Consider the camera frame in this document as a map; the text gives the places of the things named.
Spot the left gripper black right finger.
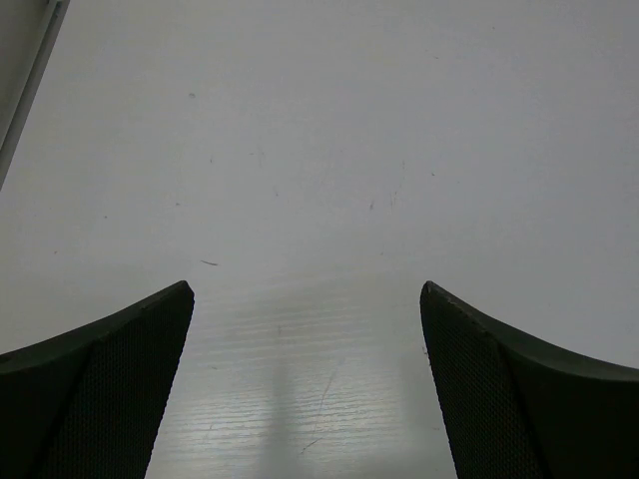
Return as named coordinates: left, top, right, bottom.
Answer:
left=420, top=281, right=638, bottom=478

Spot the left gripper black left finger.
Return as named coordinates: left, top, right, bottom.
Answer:
left=1, top=280, right=195, bottom=478

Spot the aluminium table edge rail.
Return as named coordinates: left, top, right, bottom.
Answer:
left=1, top=0, right=69, bottom=179

